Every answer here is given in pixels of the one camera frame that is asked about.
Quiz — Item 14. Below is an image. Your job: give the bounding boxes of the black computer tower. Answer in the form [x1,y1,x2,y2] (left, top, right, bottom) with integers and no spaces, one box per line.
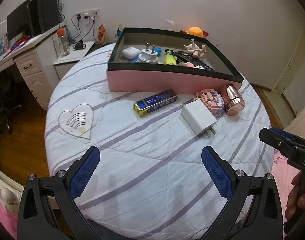
[27,0,60,36]

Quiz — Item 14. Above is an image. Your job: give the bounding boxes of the bottle with orange cap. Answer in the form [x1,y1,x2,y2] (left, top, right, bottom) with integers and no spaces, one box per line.
[57,28,70,56]

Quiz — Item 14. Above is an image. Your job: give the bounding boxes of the black remote control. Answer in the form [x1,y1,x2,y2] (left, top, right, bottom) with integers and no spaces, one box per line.
[174,51,215,71]

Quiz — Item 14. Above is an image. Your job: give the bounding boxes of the rose gold cylinder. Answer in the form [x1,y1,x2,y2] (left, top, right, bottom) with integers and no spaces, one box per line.
[221,84,246,116]

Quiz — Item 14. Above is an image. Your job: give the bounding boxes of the yellow highlighter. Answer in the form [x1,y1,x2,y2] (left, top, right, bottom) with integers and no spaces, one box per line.
[164,53,177,65]

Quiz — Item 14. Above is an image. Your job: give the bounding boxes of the white desk with drawers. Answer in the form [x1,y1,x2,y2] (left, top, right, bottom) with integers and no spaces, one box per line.
[0,22,66,110]

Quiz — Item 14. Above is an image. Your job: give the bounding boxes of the white earbuds case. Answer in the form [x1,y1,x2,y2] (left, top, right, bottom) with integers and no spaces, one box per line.
[122,47,141,61]

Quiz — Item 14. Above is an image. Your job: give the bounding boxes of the pink box with black rim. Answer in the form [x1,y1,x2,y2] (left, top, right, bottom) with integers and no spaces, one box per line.
[107,28,244,94]

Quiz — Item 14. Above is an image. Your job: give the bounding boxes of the white low side cabinet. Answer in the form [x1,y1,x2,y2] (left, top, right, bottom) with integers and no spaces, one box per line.
[54,41,95,80]

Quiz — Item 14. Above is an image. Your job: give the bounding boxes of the white round plug adapter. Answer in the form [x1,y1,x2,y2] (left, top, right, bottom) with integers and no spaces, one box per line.
[139,43,162,63]

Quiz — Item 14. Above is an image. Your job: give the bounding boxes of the person's right hand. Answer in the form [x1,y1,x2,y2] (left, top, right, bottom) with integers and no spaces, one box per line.
[285,172,305,220]

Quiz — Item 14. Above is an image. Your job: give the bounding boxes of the orange snack bag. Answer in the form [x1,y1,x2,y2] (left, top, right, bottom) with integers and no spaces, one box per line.
[97,24,107,47]

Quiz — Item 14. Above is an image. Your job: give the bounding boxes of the pink doll figure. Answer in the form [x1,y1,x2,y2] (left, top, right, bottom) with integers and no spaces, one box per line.
[184,39,207,60]

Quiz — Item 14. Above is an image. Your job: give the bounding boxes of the white wall power strip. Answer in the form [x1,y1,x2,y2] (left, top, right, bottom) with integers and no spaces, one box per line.
[76,9,100,18]

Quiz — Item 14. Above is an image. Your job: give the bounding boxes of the white square charger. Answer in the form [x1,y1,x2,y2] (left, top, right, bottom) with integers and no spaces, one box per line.
[181,100,216,138]

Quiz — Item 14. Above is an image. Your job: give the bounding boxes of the orange plush toy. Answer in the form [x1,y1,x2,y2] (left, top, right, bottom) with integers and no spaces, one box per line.
[187,27,203,37]

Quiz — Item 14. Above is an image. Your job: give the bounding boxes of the blue white snack bag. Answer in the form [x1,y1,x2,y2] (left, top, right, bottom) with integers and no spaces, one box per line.
[115,24,124,42]

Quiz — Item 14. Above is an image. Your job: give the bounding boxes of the black computer monitor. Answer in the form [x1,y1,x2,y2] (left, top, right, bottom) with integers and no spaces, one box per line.
[6,0,31,41]

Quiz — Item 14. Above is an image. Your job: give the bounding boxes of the pink white brick figure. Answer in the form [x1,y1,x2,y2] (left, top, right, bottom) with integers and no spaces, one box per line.
[179,62,204,69]

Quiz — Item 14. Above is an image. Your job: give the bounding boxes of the pink purple brick figure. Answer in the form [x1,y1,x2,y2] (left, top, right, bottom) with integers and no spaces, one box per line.
[196,89,225,117]

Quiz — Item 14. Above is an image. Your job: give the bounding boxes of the blue and gold small box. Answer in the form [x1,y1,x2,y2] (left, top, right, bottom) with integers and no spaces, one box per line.
[134,90,178,117]

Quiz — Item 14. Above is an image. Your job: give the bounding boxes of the small black device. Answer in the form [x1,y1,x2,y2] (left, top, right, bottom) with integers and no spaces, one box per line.
[73,40,87,50]

